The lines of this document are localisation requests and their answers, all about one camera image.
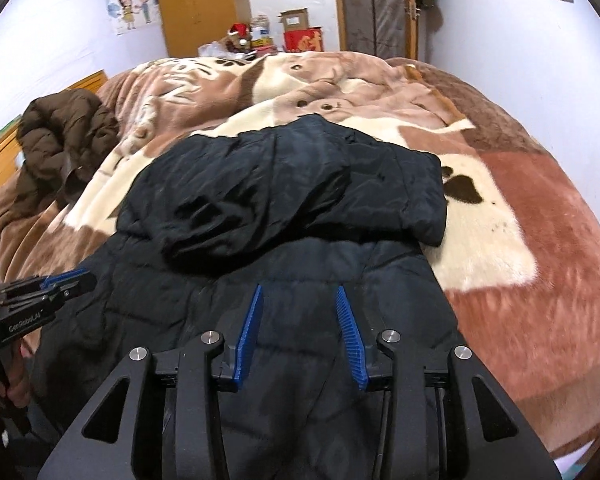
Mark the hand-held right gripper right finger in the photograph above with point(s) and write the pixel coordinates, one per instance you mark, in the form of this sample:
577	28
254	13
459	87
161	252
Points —
352	340

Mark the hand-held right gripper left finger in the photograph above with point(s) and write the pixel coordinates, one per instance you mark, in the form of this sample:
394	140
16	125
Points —
247	340

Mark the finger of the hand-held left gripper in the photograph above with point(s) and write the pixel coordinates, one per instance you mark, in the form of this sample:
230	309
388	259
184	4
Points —
67	276
77	290

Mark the black puffer jacket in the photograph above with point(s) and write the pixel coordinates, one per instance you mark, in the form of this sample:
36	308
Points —
280	195

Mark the person's left hand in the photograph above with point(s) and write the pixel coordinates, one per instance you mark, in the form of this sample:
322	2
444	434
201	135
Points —
19	385

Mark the brown puffer jacket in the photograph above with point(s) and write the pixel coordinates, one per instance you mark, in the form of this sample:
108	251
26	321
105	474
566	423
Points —
60	130

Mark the brown cream printed blanket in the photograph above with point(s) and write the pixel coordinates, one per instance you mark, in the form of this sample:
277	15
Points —
530	260

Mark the wooden wardrobe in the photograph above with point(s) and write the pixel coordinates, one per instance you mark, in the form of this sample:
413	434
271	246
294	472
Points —
195	10

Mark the red santa hat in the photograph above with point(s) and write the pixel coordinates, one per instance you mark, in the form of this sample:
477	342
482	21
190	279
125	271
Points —
239	30

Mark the red box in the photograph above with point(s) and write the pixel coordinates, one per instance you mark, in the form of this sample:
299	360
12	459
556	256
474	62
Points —
304	41

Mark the clear plastic jar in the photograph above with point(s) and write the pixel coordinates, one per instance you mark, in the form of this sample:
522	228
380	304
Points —
261	27

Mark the wooden door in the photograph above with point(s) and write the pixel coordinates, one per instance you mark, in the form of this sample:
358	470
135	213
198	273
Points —
411	25

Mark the cardboard box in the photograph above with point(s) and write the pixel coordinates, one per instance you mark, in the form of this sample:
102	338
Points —
294	20

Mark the grey fabric closet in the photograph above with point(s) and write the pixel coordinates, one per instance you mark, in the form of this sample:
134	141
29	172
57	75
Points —
372	0

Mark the cartoon wall poster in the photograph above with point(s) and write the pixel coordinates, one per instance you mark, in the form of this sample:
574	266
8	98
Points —
130	5

